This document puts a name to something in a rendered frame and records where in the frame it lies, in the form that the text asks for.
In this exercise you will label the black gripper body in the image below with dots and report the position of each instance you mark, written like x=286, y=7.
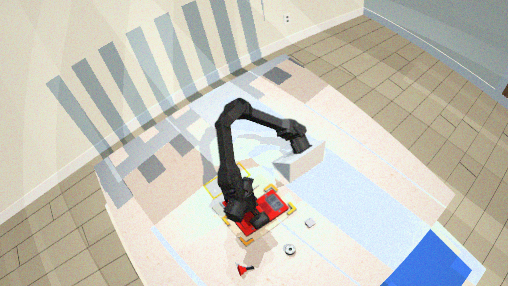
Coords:
x=259, y=219

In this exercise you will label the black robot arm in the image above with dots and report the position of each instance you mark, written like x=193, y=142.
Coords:
x=229, y=175

